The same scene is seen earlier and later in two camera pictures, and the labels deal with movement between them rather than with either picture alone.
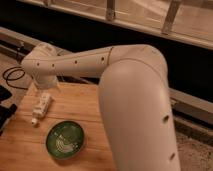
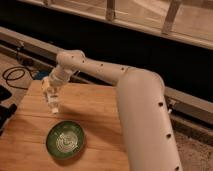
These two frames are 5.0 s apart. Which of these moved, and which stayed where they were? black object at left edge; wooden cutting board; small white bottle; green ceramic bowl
Moved: small white bottle
Stayed: wooden cutting board; black object at left edge; green ceramic bowl
